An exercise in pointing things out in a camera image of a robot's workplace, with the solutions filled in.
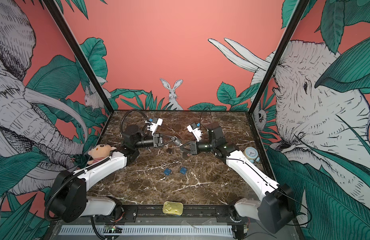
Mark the plush doll toy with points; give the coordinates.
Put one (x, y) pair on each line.
(99, 152)

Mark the right black frame post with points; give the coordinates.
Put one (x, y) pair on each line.
(290, 29)

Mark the small alarm clock teal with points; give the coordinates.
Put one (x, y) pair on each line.
(252, 154)

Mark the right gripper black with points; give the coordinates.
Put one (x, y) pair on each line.
(196, 148)

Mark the white vented strip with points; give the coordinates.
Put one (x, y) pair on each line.
(151, 230)

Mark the black frame post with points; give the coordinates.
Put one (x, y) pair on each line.
(290, 29)
(60, 21)

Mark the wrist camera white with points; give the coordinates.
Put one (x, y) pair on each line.
(194, 128)
(153, 124)

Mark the yellow tin can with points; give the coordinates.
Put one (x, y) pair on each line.
(173, 208)

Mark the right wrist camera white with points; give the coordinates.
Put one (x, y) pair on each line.
(194, 128)

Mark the small circuit board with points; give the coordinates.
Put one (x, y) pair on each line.
(108, 230)

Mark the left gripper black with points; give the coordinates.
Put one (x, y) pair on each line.
(157, 140)

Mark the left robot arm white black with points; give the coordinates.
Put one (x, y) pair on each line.
(68, 200)

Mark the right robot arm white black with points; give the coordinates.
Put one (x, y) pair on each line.
(268, 191)

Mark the black mounting rail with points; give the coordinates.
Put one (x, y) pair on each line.
(232, 214)

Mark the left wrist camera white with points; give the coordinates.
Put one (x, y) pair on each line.
(153, 124)

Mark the left black frame post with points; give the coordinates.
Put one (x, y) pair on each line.
(60, 21)

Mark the blue padlock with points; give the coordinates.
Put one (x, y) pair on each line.
(183, 170)
(167, 171)

